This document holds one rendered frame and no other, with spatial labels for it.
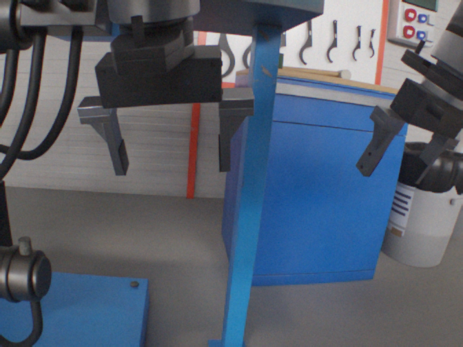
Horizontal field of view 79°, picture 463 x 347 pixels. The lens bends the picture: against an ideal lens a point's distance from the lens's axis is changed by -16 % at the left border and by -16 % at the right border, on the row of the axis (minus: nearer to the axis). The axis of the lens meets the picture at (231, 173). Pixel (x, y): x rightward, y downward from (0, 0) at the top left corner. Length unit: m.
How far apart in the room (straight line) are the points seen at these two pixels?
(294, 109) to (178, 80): 0.99
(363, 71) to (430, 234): 1.41
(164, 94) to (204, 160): 2.15
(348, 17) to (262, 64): 1.99
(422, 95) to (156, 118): 2.13
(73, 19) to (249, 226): 0.63
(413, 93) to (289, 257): 1.14
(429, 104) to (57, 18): 0.53
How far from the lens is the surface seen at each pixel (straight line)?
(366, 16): 2.83
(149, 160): 2.49
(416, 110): 0.47
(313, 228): 1.47
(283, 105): 1.28
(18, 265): 0.67
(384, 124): 0.45
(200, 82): 0.34
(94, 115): 0.39
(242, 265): 0.92
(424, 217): 1.93
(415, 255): 2.02
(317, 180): 1.39
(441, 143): 0.58
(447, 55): 0.49
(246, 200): 0.84
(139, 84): 0.35
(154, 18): 0.30
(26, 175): 2.81
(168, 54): 0.27
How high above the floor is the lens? 0.85
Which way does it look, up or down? 15 degrees down
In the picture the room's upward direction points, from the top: 5 degrees clockwise
